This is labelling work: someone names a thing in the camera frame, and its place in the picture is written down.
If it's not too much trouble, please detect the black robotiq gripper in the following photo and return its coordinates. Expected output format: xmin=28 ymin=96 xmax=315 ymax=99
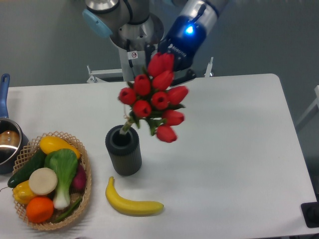
xmin=145 ymin=15 xmax=206 ymax=86

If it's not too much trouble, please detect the red tulip bouquet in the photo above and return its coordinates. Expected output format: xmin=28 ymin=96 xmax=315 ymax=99
xmin=118 ymin=53 xmax=189 ymax=143

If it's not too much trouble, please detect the yellow banana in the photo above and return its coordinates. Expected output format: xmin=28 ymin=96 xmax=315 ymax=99
xmin=105 ymin=176 xmax=164 ymax=216

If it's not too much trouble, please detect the woven wicker basket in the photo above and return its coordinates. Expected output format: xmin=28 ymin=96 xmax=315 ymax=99
xmin=13 ymin=131 xmax=92 ymax=231

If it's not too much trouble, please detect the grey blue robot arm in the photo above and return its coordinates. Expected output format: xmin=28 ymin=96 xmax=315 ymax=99
xmin=82 ymin=0 xmax=228 ymax=86

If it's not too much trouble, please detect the dark grey ribbed vase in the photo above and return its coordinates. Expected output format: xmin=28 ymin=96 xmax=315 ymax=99
xmin=105 ymin=125 xmax=142 ymax=176

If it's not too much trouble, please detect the yellow squash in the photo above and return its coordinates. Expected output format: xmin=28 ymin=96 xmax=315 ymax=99
xmin=39 ymin=136 xmax=81 ymax=159

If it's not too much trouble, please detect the green bok choy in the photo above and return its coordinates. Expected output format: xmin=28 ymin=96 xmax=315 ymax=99
xmin=44 ymin=149 xmax=78 ymax=210

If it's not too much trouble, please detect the purple sweet potato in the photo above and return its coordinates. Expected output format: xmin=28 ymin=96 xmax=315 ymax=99
xmin=72 ymin=164 xmax=87 ymax=191

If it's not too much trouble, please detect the dark green cucumber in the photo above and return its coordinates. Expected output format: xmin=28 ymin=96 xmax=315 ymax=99
xmin=7 ymin=149 xmax=46 ymax=188

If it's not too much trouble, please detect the beige round disc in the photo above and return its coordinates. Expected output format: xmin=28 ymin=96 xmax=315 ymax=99
xmin=28 ymin=167 xmax=58 ymax=195

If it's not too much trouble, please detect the green bean pod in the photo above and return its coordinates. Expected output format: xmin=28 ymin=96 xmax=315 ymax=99
xmin=53 ymin=198 xmax=82 ymax=223

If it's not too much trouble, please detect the orange fruit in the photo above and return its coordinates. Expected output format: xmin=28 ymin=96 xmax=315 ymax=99
xmin=26 ymin=197 xmax=54 ymax=223

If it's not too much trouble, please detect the yellow bell pepper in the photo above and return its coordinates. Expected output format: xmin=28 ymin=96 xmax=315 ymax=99
xmin=12 ymin=180 xmax=37 ymax=205

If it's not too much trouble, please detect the black device at table edge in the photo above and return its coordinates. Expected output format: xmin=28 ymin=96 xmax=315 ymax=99
xmin=301 ymin=202 xmax=319 ymax=228

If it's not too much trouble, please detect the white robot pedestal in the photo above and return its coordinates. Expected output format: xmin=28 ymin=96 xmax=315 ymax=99
xmin=83 ymin=10 xmax=218 ymax=82

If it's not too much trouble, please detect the black pedestal cable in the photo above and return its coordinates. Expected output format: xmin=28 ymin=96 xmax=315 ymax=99
xmin=125 ymin=39 xmax=138 ymax=81

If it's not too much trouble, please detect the white frame at right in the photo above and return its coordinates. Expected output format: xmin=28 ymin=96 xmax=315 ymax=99
xmin=295 ymin=85 xmax=319 ymax=132

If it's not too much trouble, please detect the blue handled saucepan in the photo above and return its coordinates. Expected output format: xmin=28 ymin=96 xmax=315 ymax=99
xmin=0 ymin=74 xmax=28 ymax=174

